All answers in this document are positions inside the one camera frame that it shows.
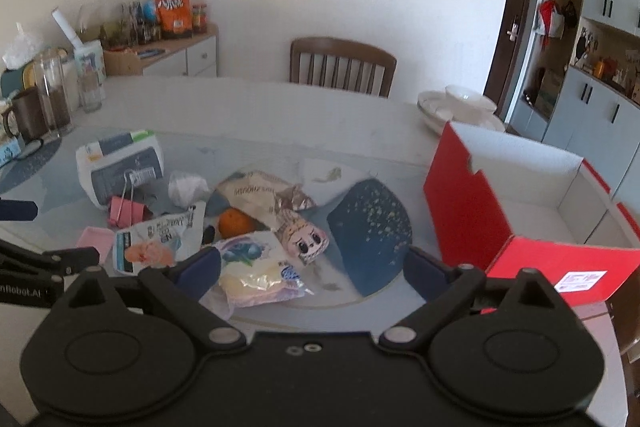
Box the pink sticky note pad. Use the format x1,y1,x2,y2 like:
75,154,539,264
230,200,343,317
76,227,115,263

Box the chicken breast pouch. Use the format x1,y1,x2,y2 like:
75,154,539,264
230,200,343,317
112,202,206,275

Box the blueberry bread package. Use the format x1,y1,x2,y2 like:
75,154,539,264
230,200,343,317
200,231,312,319

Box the orange tangerine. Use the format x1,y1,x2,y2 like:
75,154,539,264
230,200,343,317
218,208,257,239

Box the pink binder clip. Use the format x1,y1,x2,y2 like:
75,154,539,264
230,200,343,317
107,170,152,229

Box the silver foil snack bag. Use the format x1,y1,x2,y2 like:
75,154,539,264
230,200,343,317
216,170,316,231

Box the white green tissue pack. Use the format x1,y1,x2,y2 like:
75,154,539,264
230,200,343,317
76,130,165,209

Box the dark brown mug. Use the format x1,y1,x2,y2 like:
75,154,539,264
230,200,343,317
2,87,49,143

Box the red white cardboard box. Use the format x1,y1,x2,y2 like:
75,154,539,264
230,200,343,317
423,122,639,307

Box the glass jar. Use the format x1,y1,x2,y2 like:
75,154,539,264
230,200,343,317
34,48,72,136

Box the stacked white plates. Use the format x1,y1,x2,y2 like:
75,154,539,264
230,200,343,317
416,90,506,135

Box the white bowl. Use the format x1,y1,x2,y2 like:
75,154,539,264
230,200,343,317
445,84,497,114

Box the white sideboard cabinet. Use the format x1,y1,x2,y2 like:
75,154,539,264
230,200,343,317
102,22,220,79

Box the brown wooden chair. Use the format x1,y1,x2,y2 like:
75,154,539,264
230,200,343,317
290,37,397,98

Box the brown wooden door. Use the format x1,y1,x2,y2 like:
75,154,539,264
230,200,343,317
484,0,533,121

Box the orange snack bag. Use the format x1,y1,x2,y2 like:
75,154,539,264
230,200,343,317
154,0,192,40

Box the grey wall cabinet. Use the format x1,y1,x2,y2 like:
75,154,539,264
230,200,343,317
509,0,639,212

